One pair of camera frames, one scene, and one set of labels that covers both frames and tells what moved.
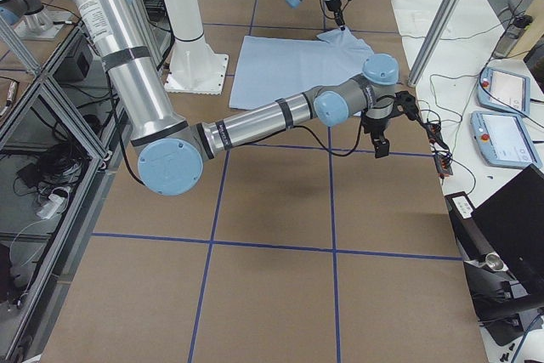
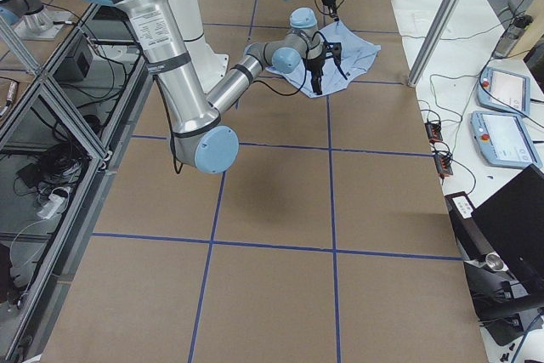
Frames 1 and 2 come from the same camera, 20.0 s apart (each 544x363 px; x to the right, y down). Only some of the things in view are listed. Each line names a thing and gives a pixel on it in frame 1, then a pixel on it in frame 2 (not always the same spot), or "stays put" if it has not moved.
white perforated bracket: (198, 72) stays put
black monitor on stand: (512, 224) stays put
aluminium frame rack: (61, 150) stays put
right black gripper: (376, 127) to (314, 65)
